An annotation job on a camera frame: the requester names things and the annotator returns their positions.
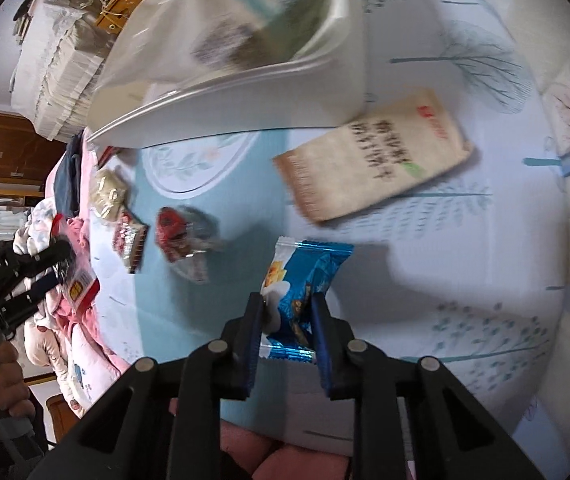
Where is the yellow rice crispy packet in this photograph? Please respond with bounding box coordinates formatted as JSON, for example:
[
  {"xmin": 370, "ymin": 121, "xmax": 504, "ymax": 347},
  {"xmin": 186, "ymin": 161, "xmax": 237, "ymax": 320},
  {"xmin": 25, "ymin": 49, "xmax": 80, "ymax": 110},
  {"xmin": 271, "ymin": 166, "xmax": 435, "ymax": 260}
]
[{"xmin": 92, "ymin": 167, "xmax": 128, "ymax": 221}]

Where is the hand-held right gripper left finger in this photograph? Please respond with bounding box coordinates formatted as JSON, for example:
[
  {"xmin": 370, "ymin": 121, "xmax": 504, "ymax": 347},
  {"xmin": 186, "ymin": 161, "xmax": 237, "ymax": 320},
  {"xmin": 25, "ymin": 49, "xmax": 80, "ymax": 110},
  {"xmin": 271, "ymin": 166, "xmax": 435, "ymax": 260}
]
[{"xmin": 30, "ymin": 291, "xmax": 266, "ymax": 480}]

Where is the blue snack packet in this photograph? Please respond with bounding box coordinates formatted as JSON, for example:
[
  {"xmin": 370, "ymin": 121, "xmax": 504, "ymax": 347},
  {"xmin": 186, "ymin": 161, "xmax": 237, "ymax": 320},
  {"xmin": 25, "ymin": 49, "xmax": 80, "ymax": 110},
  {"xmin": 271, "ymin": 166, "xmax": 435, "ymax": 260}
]
[{"xmin": 260, "ymin": 239, "xmax": 355, "ymax": 361}]

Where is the white lace cover cloth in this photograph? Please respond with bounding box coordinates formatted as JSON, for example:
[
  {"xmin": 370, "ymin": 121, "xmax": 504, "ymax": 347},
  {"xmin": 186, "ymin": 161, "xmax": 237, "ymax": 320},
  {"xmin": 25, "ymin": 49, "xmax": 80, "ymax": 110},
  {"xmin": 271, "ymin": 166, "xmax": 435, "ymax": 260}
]
[{"xmin": 10, "ymin": 0, "xmax": 121, "ymax": 141}]

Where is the brown wooden door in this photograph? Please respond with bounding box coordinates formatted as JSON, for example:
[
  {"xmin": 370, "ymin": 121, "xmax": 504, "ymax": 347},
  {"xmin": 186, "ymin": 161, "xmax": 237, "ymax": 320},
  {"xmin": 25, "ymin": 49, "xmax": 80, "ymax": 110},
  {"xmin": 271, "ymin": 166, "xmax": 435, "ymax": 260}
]
[{"xmin": 0, "ymin": 110, "xmax": 61, "ymax": 196}]

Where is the large translucent pastry packet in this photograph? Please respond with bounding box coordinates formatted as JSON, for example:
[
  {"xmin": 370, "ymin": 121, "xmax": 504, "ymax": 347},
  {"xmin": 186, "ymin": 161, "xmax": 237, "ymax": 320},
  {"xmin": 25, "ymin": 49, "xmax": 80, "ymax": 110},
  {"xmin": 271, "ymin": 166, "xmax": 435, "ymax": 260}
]
[{"xmin": 185, "ymin": 15, "xmax": 266, "ymax": 76}]

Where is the pastel printed blanket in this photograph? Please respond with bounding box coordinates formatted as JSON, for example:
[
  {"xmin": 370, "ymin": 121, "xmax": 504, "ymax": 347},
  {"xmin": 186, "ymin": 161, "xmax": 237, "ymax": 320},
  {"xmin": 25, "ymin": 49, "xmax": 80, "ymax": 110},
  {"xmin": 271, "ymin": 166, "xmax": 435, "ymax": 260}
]
[{"xmin": 12, "ymin": 197, "xmax": 66, "ymax": 261}]

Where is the tree print tablecloth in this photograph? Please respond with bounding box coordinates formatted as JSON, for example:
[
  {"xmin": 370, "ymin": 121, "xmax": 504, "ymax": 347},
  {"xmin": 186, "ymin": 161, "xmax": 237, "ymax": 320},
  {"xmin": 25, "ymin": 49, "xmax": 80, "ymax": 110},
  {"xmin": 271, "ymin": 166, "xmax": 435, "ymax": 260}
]
[{"xmin": 85, "ymin": 0, "xmax": 570, "ymax": 451}]

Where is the white plastic storage box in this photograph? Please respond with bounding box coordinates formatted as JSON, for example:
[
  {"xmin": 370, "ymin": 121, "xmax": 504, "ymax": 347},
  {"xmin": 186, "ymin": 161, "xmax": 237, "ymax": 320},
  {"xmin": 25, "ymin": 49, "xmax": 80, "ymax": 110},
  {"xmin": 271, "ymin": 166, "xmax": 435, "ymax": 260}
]
[{"xmin": 88, "ymin": 0, "xmax": 368, "ymax": 150}]

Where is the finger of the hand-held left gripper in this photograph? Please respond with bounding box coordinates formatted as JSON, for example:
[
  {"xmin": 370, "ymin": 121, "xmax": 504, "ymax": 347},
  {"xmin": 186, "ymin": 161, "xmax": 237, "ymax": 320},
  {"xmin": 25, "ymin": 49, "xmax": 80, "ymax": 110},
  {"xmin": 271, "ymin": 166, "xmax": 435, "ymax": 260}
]
[
  {"xmin": 12, "ymin": 239, "xmax": 73, "ymax": 277},
  {"xmin": 0, "ymin": 270, "xmax": 73, "ymax": 327}
]

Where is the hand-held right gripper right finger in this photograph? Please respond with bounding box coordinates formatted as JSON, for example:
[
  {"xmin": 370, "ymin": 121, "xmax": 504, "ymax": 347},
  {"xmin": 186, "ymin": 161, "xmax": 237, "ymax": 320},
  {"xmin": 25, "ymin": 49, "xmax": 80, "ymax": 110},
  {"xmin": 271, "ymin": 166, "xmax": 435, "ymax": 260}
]
[{"xmin": 310, "ymin": 292, "xmax": 548, "ymax": 480}]

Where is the red round snack packet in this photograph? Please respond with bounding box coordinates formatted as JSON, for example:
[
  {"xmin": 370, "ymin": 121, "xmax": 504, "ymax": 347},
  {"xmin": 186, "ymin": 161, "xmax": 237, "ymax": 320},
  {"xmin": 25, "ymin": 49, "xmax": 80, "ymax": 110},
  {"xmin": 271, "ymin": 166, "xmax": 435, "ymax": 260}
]
[{"xmin": 155, "ymin": 206, "xmax": 223, "ymax": 283}]

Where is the person's left hand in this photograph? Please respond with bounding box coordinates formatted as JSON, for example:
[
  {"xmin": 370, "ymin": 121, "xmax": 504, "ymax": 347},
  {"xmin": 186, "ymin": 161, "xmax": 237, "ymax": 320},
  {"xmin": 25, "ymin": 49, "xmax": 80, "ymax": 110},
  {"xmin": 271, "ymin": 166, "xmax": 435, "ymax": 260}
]
[{"xmin": 0, "ymin": 342, "xmax": 36, "ymax": 421}]

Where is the dark red snack packet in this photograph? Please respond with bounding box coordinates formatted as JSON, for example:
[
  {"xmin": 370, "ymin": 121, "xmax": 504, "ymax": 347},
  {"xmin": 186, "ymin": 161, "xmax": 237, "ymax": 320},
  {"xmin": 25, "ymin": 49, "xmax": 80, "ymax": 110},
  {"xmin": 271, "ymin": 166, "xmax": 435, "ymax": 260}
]
[{"xmin": 112, "ymin": 210, "xmax": 150, "ymax": 273}]

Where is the pink blanket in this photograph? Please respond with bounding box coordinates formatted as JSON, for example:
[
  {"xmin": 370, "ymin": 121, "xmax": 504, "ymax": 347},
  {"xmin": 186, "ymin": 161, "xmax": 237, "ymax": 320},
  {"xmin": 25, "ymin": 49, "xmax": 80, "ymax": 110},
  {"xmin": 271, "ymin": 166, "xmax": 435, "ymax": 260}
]
[{"xmin": 15, "ymin": 145, "xmax": 131, "ymax": 411}]

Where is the beige cracker packet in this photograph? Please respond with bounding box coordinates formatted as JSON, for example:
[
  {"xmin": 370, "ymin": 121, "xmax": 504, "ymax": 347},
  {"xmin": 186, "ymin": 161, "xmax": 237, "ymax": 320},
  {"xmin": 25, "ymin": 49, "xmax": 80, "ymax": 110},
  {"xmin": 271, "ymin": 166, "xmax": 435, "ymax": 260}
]
[{"xmin": 272, "ymin": 88, "xmax": 476, "ymax": 224}]

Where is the dark red jerky packet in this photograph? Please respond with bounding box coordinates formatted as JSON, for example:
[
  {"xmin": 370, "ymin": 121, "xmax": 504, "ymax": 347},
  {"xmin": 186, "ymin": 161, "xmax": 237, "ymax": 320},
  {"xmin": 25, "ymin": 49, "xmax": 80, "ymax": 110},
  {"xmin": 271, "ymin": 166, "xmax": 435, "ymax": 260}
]
[{"xmin": 52, "ymin": 215, "xmax": 101, "ymax": 311}]

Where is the dark blue pouch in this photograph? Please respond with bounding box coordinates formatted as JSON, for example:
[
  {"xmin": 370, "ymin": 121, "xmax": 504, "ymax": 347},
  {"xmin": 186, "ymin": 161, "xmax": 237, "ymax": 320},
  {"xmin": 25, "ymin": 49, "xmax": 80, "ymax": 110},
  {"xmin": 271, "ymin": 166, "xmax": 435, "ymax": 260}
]
[{"xmin": 54, "ymin": 130, "xmax": 86, "ymax": 216}]

